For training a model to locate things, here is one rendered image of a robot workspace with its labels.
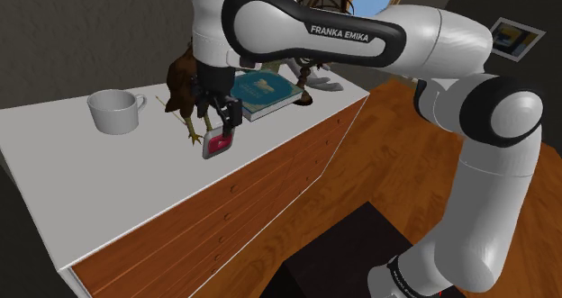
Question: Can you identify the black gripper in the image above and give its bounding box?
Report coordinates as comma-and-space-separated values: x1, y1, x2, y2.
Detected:
195, 61, 244, 140

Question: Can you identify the brown chicken figure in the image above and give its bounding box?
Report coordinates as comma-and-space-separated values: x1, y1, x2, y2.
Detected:
164, 41, 217, 147

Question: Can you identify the teal book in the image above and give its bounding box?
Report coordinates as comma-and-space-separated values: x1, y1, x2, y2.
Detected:
230, 69, 305, 123

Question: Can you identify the brown twisted twig sculpture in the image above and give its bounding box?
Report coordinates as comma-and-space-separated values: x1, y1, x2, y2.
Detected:
293, 0, 356, 108

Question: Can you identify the white cup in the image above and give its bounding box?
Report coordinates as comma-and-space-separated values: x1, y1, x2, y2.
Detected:
86, 88, 148, 136

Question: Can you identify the white-topped wooden chest of drawers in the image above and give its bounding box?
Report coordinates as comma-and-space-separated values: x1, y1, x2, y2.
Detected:
0, 64, 371, 298

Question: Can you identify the dark robot stand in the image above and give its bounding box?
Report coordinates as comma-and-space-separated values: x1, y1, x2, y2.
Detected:
258, 202, 467, 298

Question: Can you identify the red phone with grey frame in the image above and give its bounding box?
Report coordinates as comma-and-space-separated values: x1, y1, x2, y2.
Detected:
201, 127, 236, 160

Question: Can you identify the framed wall picture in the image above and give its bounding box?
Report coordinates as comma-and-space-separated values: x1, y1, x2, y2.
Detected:
487, 16, 548, 64

